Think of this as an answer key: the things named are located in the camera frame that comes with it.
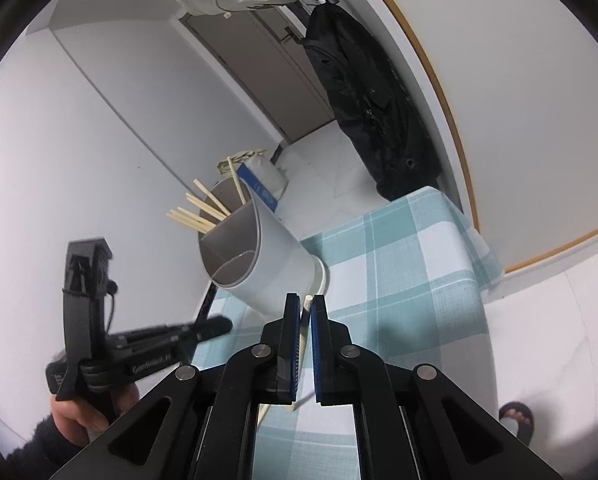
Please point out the teal checked tablecloth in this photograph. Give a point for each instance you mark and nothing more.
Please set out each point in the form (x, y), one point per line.
(404, 285)

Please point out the white cylindrical utensil holder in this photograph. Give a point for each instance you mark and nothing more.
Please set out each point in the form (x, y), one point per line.
(279, 260)

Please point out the black hanging bag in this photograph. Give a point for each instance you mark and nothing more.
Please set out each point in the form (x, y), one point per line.
(369, 110)

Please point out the bunch of wooden chopsticks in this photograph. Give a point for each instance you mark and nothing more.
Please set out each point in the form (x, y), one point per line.
(237, 180)

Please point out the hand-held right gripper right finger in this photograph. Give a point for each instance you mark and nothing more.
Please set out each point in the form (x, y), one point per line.
(320, 340)

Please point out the person's left hand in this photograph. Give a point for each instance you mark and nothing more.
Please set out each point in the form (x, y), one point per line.
(74, 417)

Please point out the grey-brown door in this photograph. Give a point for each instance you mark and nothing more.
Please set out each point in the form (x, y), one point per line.
(269, 70)

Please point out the blue cardboard box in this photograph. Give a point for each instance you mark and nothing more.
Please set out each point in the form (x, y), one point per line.
(261, 192)

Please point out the person's left forearm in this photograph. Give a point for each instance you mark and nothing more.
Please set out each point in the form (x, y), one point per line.
(44, 447)

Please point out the black slipper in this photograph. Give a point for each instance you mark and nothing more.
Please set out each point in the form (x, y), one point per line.
(514, 408)

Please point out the beige crumpled cloth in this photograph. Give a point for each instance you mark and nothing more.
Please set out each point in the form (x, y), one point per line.
(244, 155)

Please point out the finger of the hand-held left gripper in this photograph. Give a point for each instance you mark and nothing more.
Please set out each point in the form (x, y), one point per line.
(211, 327)
(149, 335)

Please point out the wooden chopstick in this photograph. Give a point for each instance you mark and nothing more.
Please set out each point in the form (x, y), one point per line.
(263, 412)
(305, 320)

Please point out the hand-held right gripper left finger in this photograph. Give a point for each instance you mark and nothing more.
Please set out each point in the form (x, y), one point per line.
(291, 340)

